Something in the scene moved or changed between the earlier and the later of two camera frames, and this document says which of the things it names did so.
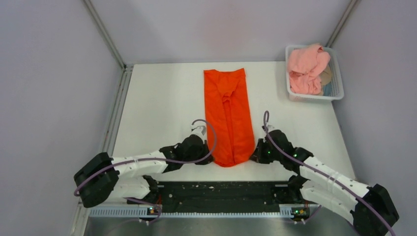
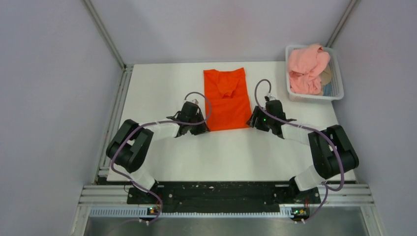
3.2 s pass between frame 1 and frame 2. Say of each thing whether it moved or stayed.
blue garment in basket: stayed
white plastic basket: stayed
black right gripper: moved
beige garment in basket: stayed
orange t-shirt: moved
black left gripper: moved
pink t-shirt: stayed
